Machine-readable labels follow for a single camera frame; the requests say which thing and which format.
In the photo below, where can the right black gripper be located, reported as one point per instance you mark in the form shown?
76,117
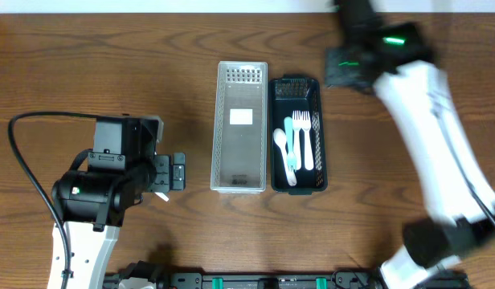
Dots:
337,69

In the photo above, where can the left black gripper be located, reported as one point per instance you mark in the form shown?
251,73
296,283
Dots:
162,173

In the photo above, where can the black plastic basket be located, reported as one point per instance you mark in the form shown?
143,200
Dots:
286,95

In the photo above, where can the white plastic fork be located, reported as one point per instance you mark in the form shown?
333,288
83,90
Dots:
306,126
296,127

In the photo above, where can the mint green plastic fork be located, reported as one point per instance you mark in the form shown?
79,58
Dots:
291,157

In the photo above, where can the white plastic spoon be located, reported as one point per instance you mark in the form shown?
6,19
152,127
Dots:
279,137

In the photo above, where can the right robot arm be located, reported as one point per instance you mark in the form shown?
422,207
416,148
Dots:
397,64

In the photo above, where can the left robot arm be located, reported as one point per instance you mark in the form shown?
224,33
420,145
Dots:
102,183

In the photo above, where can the white spoon under left gripper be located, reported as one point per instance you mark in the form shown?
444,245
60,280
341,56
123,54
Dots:
163,196

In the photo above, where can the clear plastic basket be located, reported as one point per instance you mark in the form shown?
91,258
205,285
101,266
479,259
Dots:
239,154

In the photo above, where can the white label in basket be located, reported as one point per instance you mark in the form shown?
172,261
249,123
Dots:
241,116

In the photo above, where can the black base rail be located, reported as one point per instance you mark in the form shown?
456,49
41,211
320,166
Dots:
156,276

